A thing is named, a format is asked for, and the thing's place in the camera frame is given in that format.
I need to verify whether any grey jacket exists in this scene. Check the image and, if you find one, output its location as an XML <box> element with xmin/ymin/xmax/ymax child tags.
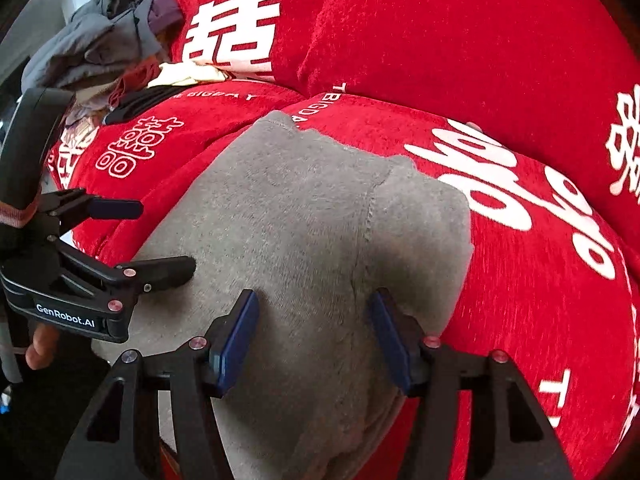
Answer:
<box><xmin>21</xmin><ymin>0</ymin><xmax>168</xmax><ymax>92</ymax></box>

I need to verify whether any black cloth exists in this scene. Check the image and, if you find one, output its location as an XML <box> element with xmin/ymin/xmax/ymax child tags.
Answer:
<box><xmin>102</xmin><ymin>85</ymin><xmax>193</xmax><ymax>126</ymax></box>

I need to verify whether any small grey long-sleeve top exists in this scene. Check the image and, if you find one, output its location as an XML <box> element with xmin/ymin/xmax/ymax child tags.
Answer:
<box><xmin>92</xmin><ymin>110</ymin><xmax>473</xmax><ymax>480</ymax></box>

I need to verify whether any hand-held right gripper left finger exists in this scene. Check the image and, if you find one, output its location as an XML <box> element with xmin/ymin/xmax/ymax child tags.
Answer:
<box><xmin>55</xmin><ymin>288</ymin><xmax>261</xmax><ymax>480</ymax></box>

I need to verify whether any orange wrist strap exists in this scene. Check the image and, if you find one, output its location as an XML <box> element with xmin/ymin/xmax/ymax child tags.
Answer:
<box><xmin>0</xmin><ymin>200</ymin><xmax>41</xmax><ymax>228</ymax></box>

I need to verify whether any purple cloth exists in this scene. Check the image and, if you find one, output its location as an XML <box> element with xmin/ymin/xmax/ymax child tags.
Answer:
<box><xmin>147</xmin><ymin>0</ymin><xmax>185</xmax><ymax>38</ymax></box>

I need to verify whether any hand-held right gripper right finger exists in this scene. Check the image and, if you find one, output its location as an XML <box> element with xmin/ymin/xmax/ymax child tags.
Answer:
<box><xmin>367</xmin><ymin>287</ymin><xmax>573</xmax><ymax>480</ymax></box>

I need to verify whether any dark red cloth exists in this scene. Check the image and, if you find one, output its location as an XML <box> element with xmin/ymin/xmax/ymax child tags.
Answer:
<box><xmin>107</xmin><ymin>57</ymin><xmax>161</xmax><ymax>108</ymax></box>

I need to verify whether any person's left hand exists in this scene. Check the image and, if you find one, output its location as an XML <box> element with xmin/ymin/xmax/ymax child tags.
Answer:
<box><xmin>25</xmin><ymin>322</ymin><xmax>63</xmax><ymax>372</ymax></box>

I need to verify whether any red bedspread with white characters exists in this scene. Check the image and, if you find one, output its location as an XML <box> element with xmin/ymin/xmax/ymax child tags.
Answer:
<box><xmin>45</xmin><ymin>0</ymin><xmax>640</xmax><ymax>480</ymax></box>

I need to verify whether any cream cloth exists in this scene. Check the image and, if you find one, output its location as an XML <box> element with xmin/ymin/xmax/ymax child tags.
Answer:
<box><xmin>145</xmin><ymin>60</ymin><xmax>231</xmax><ymax>88</ymax></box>

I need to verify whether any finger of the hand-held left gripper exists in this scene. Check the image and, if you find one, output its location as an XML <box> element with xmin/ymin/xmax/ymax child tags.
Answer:
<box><xmin>42</xmin><ymin>187</ymin><xmax>145</xmax><ymax>228</ymax></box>
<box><xmin>57</xmin><ymin>242</ymin><xmax>197</xmax><ymax>312</ymax></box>

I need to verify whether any pale patterned cloth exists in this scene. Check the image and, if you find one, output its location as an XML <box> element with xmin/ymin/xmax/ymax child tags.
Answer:
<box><xmin>62</xmin><ymin>87</ymin><xmax>108</xmax><ymax>161</ymax></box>

